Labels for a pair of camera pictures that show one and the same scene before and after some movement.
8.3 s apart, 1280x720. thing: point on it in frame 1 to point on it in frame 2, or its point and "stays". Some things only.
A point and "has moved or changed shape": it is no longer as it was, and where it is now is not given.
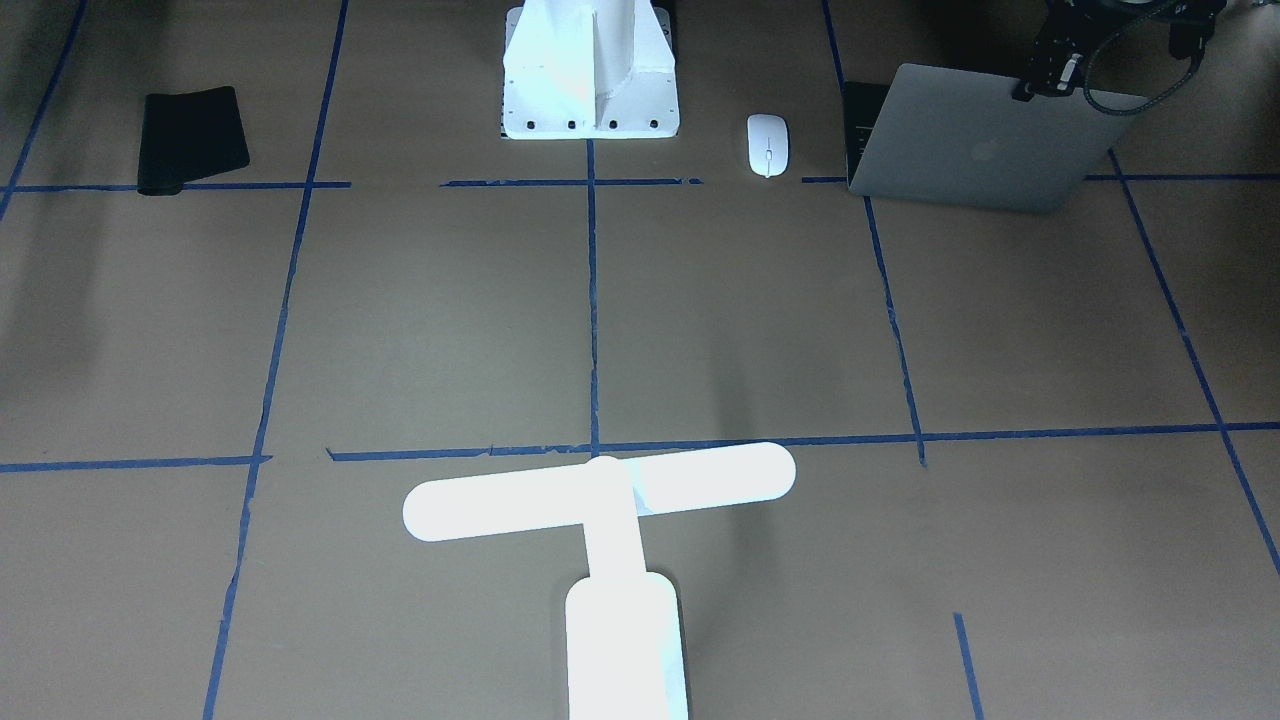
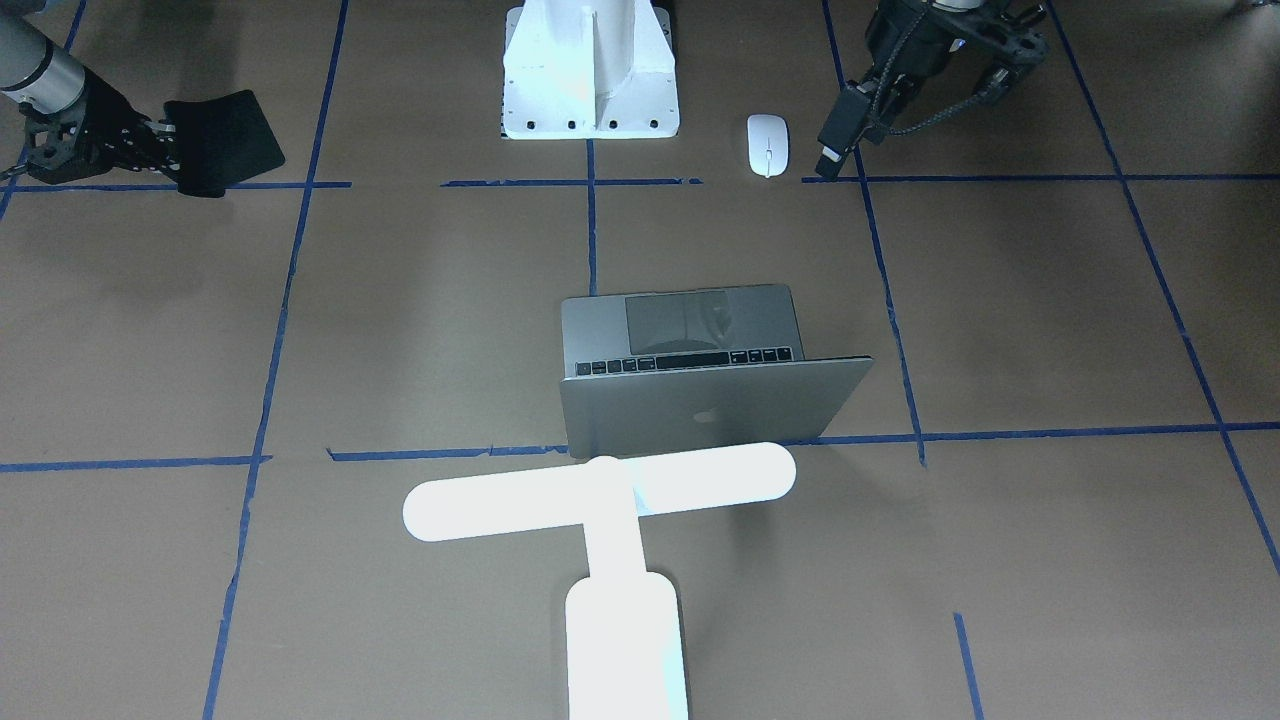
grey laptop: (950, 136) to (670, 368)
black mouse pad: (189, 135) has moved or changed shape
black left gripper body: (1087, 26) to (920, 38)
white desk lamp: (624, 649) stays
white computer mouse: (767, 144) stays
